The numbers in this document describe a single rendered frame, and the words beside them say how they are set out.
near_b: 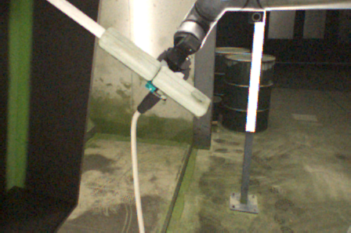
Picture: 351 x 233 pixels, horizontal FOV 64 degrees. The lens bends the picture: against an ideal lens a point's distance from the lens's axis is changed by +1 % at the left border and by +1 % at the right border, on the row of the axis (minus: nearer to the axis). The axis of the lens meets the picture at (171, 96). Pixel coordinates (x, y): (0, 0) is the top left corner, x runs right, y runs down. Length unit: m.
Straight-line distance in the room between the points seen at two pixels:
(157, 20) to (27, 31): 1.61
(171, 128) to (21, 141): 1.75
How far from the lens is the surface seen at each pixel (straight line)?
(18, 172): 1.65
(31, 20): 1.34
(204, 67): 2.72
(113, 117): 3.13
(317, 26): 7.74
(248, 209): 2.26
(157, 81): 0.66
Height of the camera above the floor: 1.38
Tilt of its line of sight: 17 degrees down
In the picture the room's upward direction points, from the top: straight up
